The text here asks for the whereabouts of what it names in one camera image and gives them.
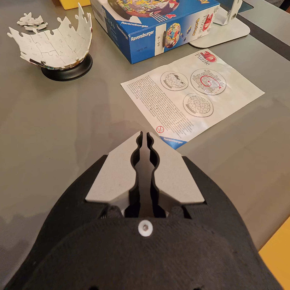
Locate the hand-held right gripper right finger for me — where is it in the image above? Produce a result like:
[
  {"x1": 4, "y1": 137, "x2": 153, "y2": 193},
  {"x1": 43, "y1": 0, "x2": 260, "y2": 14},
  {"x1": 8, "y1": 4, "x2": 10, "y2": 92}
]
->
[{"x1": 146, "y1": 132, "x2": 205, "y2": 218}]

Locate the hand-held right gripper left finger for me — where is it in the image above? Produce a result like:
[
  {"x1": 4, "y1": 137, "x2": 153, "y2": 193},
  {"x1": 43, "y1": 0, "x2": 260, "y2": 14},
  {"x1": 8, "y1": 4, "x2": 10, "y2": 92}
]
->
[{"x1": 85, "y1": 131, "x2": 143, "y2": 218}]

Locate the white half-built puzzle ball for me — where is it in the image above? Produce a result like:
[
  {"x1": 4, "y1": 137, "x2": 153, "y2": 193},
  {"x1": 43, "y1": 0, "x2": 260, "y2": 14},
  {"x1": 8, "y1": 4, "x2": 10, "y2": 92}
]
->
[{"x1": 7, "y1": 3, "x2": 93, "y2": 69}]

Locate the yellow plastic bin holding pieces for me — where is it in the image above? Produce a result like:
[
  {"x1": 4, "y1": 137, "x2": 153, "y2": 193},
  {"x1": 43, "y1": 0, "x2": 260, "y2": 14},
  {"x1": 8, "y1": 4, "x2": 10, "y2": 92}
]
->
[{"x1": 59, "y1": 0, "x2": 91, "y2": 10}]

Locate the black round ball stand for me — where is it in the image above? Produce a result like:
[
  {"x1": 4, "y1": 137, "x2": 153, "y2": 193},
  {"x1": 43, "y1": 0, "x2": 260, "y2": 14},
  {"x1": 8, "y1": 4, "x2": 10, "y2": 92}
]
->
[{"x1": 41, "y1": 53, "x2": 93, "y2": 81}]

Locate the blue puzzle box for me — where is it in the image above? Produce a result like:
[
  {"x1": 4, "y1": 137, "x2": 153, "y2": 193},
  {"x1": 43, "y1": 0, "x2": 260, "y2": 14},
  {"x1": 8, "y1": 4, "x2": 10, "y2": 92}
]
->
[{"x1": 90, "y1": 0, "x2": 221, "y2": 64}]

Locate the printed instruction sheet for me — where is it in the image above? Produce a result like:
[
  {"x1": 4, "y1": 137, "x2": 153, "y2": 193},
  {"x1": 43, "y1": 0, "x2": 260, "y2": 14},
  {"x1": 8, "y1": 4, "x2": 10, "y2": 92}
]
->
[{"x1": 121, "y1": 49, "x2": 265, "y2": 150}]

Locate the white desk stand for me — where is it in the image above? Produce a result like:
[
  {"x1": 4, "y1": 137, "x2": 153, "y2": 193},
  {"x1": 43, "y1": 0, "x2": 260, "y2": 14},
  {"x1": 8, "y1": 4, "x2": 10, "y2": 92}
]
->
[{"x1": 189, "y1": 0, "x2": 251, "y2": 49}]

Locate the long black tape strip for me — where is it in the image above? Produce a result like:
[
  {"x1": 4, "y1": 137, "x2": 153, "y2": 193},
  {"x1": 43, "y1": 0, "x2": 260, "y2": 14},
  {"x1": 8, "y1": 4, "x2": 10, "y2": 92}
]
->
[{"x1": 236, "y1": 14, "x2": 290, "y2": 61}]

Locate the white jigsaw piece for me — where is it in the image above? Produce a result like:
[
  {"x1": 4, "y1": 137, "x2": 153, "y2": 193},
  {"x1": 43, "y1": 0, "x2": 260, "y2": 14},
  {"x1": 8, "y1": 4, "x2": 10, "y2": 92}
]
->
[
  {"x1": 24, "y1": 22, "x2": 48, "y2": 31},
  {"x1": 17, "y1": 12, "x2": 44, "y2": 26}
]

